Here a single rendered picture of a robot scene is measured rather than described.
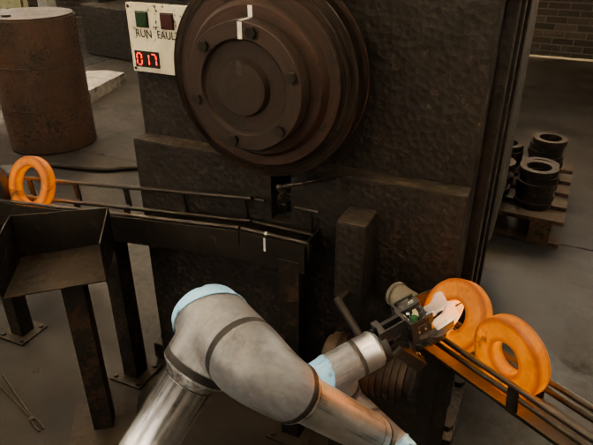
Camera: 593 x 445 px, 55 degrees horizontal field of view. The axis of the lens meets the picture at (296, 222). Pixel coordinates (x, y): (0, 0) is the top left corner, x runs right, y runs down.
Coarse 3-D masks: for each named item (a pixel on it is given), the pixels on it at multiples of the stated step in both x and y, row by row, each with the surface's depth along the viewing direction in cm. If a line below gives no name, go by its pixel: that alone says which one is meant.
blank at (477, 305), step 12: (444, 288) 122; (456, 288) 119; (468, 288) 117; (480, 288) 117; (468, 300) 116; (480, 300) 114; (468, 312) 116; (480, 312) 113; (492, 312) 115; (468, 324) 115; (456, 336) 116; (468, 336) 114; (468, 348) 114
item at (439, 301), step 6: (438, 294) 117; (432, 300) 117; (438, 300) 118; (444, 300) 119; (456, 300) 120; (426, 306) 118; (432, 306) 118; (438, 306) 119; (444, 306) 119; (432, 312) 119; (438, 312) 119
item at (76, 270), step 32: (32, 224) 158; (64, 224) 160; (96, 224) 162; (0, 256) 146; (32, 256) 162; (64, 256) 160; (96, 256) 159; (0, 288) 144; (32, 288) 148; (64, 288) 147; (96, 352) 167; (96, 384) 172; (96, 416) 178; (128, 416) 185
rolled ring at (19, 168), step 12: (24, 156) 187; (36, 156) 188; (12, 168) 190; (24, 168) 189; (36, 168) 185; (48, 168) 185; (12, 180) 190; (48, 180) 183; (12, 192) 190; (24, 192) 192; (48, 192) 184
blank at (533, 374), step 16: (496, 320) 105; (512, 320) 103; (480, 336) 110; (496, 336) 106; (512, 336) 102; (528, 336) 100; (480, 352) 111; (496, 352) 109; (528, 352) 99; (544, 352) 99; (496, 368) 108; (512, 368) 108; (528, 368) 100; (544, 368) 99; (528, 384) 101; (544, 384) 101
